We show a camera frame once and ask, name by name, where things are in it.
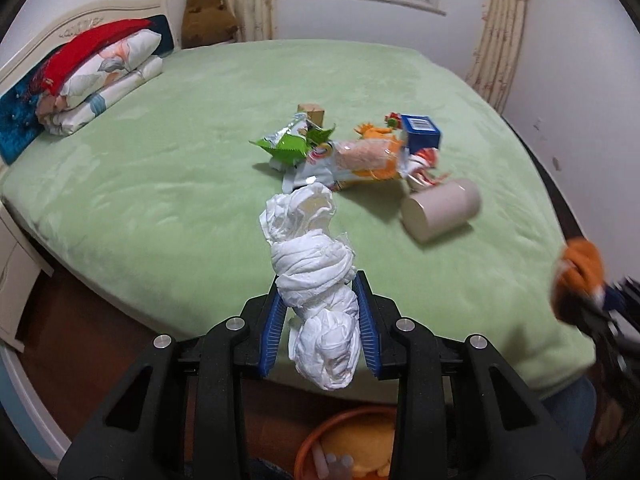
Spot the floral pillow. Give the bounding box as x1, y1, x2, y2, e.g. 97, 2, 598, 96
37, 30, 163, 111

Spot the orange round bin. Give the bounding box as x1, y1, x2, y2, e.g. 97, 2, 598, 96
294, 406, 401, 480

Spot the small wooden block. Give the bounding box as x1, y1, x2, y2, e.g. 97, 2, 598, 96
297, 103, 325, 126

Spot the blue cardboard box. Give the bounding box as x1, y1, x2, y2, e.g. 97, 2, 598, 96
400, 114, 444, 153

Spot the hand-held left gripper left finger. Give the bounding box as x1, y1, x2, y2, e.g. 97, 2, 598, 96
57, 284, 290, 480

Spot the red white wrapper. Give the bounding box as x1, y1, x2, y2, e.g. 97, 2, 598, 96
402, 147, 451, 191

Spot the white nightstand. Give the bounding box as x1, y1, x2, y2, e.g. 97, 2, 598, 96
0, 200, 55, 353

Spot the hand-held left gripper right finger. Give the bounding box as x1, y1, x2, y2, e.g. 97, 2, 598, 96
351, 270, 586, 480

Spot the green snack wrapper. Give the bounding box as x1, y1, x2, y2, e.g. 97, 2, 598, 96
249, 115, 336, 171

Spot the red cloth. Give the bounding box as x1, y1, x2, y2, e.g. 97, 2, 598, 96
42, 19, 153, 97

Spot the brown plush toy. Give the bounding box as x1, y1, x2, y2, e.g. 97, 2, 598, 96
181, 0, 241, 50

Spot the green bed blanket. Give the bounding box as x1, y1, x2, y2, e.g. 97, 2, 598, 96
0, 39, 598, 406

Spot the white plastic bag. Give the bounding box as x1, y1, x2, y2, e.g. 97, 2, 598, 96
259, 183, 362, 392

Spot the beige cup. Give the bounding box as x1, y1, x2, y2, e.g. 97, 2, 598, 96
400, 178, 483, 243

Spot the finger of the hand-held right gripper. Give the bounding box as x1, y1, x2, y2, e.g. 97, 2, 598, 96
575, 276, 640, 341

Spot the white blue packet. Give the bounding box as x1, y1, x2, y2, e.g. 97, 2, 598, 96
281, 152, 346, 195

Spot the person's right leg in jeans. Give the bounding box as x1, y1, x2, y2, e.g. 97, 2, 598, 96
542, 375, 600, 458

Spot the orange dinosaur toy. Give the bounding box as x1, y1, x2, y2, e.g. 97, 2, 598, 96
354, 122, 401, 142

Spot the white blue patterned pillow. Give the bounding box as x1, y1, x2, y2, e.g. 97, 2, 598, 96
47, 56, 165, 136

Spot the cream headboard with blue panel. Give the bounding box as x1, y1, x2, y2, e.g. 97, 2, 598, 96
0, 0, 178, 166

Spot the orange snack packet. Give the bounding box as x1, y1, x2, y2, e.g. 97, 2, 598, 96
320, 137, 406, 183

